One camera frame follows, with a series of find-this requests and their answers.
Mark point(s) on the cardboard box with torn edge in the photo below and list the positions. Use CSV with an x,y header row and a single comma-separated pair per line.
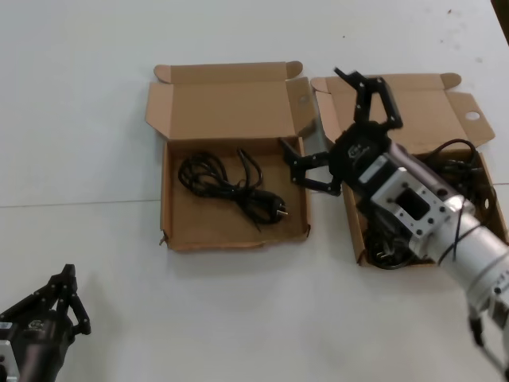
x,y
222,103

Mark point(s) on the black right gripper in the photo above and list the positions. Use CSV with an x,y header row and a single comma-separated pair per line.
x,y
358,153

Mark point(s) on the cardboard box with round hole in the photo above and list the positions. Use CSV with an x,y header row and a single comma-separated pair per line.
x,y
429,115

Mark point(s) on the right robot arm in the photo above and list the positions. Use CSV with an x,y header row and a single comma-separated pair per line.
x,y
477,254

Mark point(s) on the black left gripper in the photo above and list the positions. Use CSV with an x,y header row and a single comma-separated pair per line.
x,y
40,330

